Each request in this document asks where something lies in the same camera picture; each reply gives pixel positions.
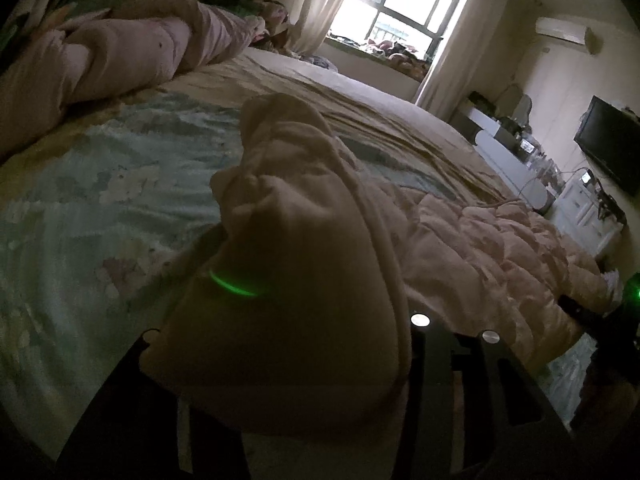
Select pink quilted coat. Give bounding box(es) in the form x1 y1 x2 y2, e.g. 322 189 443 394
140 94 611 436

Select clothes pile beside bed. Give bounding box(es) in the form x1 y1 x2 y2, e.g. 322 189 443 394
201 0 295 58

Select white drawer cabinet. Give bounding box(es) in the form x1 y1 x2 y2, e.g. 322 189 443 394
546 171 625 260

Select floral bed sheet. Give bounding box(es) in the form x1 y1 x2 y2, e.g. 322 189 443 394
1 50 608 457

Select white dressing table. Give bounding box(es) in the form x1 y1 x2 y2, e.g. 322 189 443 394
449 98 553 214

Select round vanity mirror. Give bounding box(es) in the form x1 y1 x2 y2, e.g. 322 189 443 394
497 84 533 133

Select stuffed toys on windowsill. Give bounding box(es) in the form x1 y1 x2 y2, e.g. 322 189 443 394
360 40 431 81

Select right cream curtain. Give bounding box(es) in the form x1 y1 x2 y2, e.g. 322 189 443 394
414 0 509 122

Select pink rolled duvet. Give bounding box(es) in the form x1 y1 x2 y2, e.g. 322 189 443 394
1 0 266 154

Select floral folded blanket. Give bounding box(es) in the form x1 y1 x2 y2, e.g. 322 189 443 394
1 0 77 73

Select black wall television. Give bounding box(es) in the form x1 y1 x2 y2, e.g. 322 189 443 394
574 96 640 197

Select white wall air conditioner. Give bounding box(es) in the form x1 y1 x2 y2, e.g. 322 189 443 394
535 16 599 55

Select window with dark frame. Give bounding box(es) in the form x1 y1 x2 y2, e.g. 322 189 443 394
329 0 460 61

